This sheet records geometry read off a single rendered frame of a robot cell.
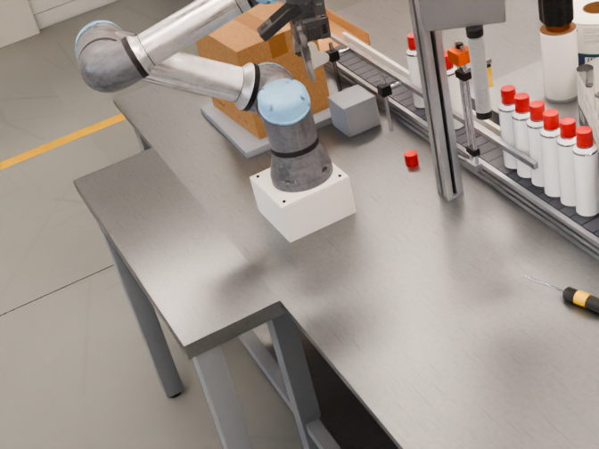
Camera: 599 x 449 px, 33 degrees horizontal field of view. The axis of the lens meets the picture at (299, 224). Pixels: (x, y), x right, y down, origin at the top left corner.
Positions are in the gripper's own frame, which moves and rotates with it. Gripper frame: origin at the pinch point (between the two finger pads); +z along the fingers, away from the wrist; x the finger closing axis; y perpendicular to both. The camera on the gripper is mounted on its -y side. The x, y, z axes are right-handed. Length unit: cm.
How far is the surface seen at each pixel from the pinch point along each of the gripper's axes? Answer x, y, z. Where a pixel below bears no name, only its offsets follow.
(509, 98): -32, 39, 2
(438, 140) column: -29.8, 22.8, 10.1
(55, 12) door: 398, -81, 129
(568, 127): -53, 44, 0
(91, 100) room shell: 269, -69, 129
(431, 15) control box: -33.0, 22.8, -22.5
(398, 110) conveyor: 11.6, 25.6, 25.1
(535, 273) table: -66, 30, 25
